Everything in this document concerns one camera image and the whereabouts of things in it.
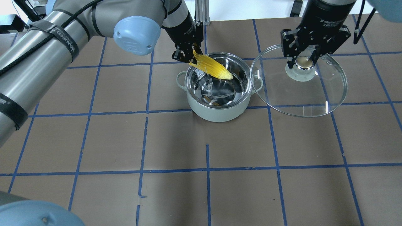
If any yellow corn cob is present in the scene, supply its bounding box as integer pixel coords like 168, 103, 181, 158
189, 50, 234, 80

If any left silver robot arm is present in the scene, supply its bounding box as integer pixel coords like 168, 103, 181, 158
0, 0, 204, 145

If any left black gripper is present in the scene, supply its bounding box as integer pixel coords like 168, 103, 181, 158
162, 13, 204, 64

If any glass pot lid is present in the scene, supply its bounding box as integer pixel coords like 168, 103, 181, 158
250, 45, 348, 118

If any pale green cooking pot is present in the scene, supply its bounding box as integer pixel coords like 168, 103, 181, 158
176, 52, 263, 122

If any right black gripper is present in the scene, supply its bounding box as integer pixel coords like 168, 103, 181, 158
280, 0, 351, 69

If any aluminium frame post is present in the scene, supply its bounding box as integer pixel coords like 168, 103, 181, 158
195, 0, 211, 25

